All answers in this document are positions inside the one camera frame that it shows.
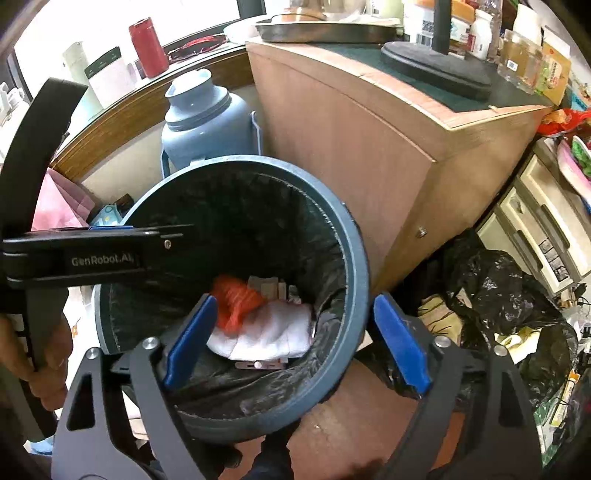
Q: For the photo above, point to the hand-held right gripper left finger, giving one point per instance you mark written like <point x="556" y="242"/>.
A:
<point x="191" y="341"/>

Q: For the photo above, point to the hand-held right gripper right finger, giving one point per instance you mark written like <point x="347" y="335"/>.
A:
<point x="399" y="346"/>

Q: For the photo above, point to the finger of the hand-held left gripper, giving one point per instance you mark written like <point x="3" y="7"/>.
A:
<point x="161" y="236"/>

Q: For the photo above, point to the blue-grey plastic trash bin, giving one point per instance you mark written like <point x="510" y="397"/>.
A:
<point x="356" y="251"/>

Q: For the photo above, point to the person's left hand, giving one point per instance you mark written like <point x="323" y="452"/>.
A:
<point x="51" y="383"/>

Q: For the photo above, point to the pink cloth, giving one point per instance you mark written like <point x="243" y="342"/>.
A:
<point x="55" y="203"/>

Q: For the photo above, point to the blue patterned packet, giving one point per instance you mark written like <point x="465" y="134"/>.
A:
<point x="107" y="214"/>

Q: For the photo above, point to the orange crumpled wrapper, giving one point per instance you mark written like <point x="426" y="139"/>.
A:
<point x="233" y="300"/>

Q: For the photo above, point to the flat pale stick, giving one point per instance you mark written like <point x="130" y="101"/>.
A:
<point x="261" y="364"/>

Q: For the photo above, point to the white crumpled tissue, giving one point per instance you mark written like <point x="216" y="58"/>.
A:
<point x="272" y="333"/>

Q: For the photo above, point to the grey cardboard scrap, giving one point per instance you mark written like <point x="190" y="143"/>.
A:
<point x="267" y="286"/>

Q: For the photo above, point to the black bin liner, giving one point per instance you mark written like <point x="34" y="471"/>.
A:
<point x="258" y="221"/>

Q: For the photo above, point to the black garbage bag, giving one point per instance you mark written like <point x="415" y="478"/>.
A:
<point x="508" y="295"/>

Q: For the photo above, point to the blue thermos jug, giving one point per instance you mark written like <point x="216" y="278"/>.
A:
<point x="203" y="122"/>

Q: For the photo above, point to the wooden ledge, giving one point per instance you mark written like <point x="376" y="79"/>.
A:
<point x="138" y="110"/>

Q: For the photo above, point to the person's dark pants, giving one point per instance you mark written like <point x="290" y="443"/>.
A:
<point x="272" y="457"/>

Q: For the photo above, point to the white canister with green label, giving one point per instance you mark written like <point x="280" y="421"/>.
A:
<point x="111" y="76"/>

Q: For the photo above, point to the beige drawer unit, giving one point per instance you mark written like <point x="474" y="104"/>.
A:
<point x="540" y="221"/>

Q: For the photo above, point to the red cup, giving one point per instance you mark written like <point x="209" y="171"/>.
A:
<point x="147" y="46"/>

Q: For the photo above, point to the pale green flask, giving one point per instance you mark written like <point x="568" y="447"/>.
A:
<point x="76" y="62"/>

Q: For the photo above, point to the wooden cabinet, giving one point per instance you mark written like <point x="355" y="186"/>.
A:
<point x="346" y="138"/>

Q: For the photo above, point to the metal tray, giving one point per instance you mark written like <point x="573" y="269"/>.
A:
<point x="323" y="28"/>

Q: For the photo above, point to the red snack bag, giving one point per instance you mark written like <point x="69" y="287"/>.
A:
<point x="563" y="122"/>

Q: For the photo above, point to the black lamp stand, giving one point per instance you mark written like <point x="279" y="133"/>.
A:
<point x="434" y="69"/>

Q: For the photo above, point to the clear plastic jar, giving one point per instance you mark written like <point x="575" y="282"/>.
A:
<point x="519" y="60"/>

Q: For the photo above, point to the yellow packet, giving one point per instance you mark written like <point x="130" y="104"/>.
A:
<point x="554" y="64"/>

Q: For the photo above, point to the white box with barcode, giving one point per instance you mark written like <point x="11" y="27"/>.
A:
<point x="418" y="23"/>

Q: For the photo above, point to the white pill bottle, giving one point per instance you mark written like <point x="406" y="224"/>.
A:
<point x="482" y="32"/>

